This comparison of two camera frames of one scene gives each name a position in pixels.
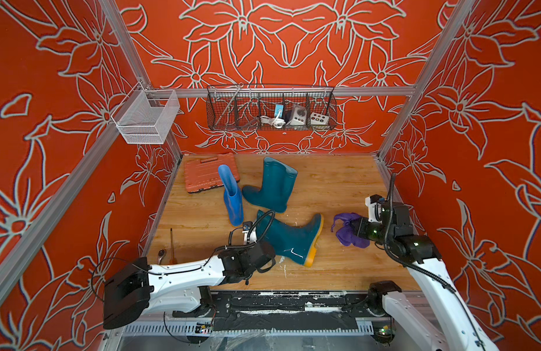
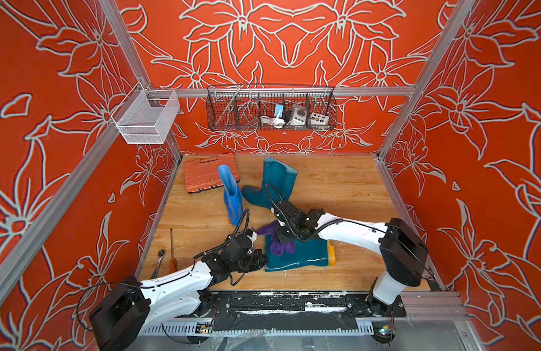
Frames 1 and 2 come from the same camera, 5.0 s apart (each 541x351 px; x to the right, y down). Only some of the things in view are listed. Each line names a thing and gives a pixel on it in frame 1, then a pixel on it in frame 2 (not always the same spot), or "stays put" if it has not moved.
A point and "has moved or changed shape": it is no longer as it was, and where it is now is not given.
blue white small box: [279, 107] stays put
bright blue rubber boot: [232, 196] stays put
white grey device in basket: [300, 116] stays put
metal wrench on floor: [161, 254] stays put
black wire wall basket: [270, 107] stays put
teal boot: [297, 243] has moved or changed shape
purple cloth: [344, 233] has moved or changed shape
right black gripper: [359, 230] -> [278, 231]
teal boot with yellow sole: [274, 193] stays put
